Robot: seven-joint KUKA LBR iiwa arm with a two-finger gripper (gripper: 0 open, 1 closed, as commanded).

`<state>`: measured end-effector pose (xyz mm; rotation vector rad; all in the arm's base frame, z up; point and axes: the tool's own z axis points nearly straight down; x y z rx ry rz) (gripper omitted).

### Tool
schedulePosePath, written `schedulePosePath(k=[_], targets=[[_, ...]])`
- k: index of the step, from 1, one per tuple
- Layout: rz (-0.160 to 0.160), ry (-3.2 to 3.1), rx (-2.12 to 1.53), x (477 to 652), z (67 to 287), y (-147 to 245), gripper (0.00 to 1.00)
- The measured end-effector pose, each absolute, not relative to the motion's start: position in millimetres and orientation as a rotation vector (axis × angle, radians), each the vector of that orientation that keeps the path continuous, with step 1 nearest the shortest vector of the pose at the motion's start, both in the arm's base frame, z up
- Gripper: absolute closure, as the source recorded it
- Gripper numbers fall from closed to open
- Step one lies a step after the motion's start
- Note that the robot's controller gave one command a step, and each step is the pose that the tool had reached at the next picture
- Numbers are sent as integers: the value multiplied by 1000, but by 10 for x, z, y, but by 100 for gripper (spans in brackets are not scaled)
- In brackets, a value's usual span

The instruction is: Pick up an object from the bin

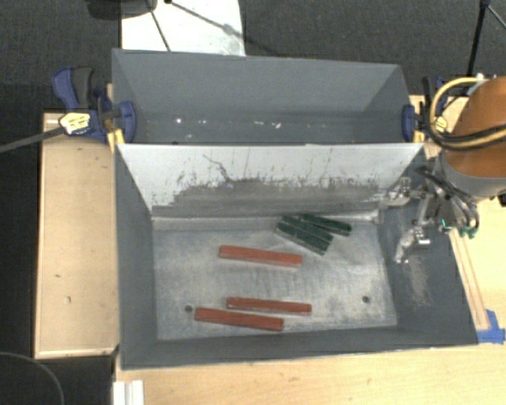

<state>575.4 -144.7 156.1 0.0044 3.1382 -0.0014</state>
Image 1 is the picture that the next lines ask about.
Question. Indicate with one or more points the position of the dark green flat block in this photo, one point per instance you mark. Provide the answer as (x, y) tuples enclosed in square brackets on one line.
[(308, 229), (333, 225), (300, 241)]

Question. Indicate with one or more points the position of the red-brown flat block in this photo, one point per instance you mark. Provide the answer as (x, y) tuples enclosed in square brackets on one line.
[(259, 257), (270, 306), (238, 319)]

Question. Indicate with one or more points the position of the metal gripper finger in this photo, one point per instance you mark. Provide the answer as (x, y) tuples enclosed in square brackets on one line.
[(398, 192), (419, 237)]

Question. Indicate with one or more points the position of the pale wood board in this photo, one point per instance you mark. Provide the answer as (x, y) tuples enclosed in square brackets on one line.
[(76, 234)]

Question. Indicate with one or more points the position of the grey metal bin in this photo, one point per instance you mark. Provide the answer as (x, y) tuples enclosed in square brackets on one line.
[(253, 99)]

